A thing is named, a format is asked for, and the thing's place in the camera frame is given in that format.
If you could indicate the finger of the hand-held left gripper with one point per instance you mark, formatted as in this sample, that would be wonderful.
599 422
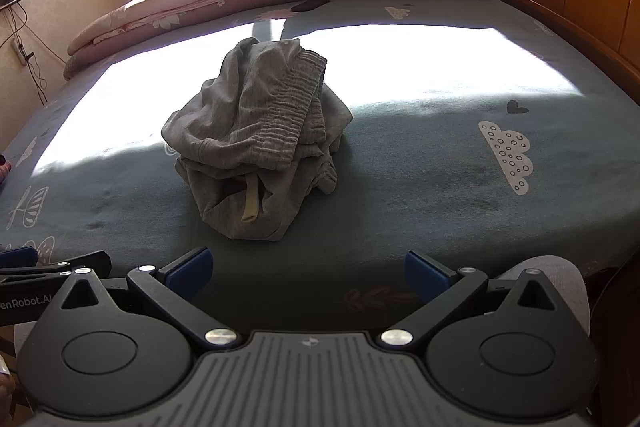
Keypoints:
17 257
95 262

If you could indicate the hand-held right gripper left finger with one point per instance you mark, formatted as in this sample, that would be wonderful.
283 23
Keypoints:
187 269

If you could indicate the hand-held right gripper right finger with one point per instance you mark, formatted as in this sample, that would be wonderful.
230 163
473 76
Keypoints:
425 274

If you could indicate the white power strip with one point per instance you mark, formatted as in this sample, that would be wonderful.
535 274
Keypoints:
20 53

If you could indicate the flat black object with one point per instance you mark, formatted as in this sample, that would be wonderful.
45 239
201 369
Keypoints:
310 4

